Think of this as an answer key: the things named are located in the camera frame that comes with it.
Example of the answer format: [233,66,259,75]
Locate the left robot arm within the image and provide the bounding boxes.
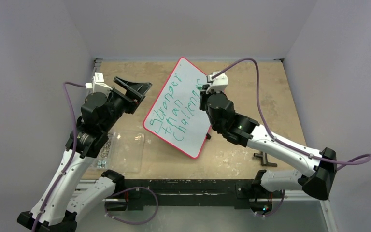
[16,77,152,232]

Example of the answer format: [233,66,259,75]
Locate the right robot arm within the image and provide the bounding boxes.
[200,90,337,200]

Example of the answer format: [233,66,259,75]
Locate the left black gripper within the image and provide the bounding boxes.
[101,77,151,132]

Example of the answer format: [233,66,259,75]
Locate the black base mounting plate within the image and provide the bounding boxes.
[105,179,283,212]

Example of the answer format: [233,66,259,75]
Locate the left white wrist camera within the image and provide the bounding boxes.
[85,72,112,95]

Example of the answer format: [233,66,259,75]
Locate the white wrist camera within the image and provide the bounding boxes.
[205,71,228,94]
[85,72,112,95]

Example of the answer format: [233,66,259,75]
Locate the aluminium frame rail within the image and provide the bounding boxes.
[72,179,317,201]

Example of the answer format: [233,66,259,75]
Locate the red-framed whiteboard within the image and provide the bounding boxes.
[143,58,211,159]

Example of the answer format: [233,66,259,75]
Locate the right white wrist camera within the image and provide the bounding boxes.
[205,71,228,94]

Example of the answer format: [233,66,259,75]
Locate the grey metal crank handle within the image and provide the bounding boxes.
[253,151,278,167]

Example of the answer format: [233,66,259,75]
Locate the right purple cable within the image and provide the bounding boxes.
[211,58,371,218]

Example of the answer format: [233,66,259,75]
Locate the clear plastic screw box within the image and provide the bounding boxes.
[90,130,145,173]

